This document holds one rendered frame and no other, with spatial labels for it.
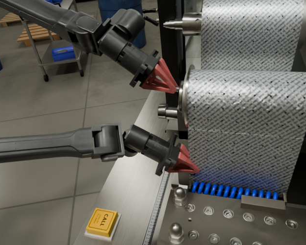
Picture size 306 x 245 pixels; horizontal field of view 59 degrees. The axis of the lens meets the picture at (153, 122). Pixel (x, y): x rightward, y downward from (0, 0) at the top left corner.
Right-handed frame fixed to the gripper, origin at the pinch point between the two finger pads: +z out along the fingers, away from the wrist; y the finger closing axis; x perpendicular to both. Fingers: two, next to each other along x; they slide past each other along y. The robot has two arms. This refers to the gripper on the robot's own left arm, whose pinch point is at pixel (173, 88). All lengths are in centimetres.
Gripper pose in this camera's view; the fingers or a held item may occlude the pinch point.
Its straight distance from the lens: 65.4
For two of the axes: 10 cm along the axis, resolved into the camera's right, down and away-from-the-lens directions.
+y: -2.9, 5.7, -7.7
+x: 5.0, -6.0, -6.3
